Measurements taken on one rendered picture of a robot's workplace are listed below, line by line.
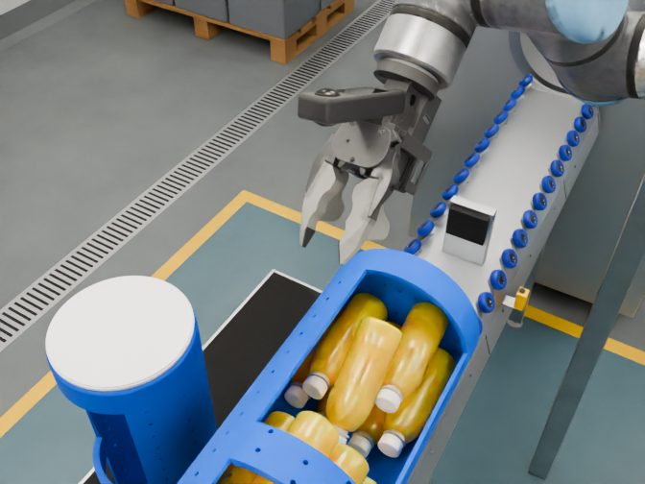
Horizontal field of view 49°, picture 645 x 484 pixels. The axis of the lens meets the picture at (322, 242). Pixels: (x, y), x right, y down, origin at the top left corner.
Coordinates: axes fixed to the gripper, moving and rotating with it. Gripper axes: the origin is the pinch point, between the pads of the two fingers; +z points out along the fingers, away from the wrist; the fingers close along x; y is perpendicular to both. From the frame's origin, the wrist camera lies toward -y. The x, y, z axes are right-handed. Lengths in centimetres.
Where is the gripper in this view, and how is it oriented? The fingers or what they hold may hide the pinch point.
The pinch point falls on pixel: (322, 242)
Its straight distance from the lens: 74.5
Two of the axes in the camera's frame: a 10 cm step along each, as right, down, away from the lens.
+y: 5.6, 2.5, 7.9
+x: -7.2, -3.1, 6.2
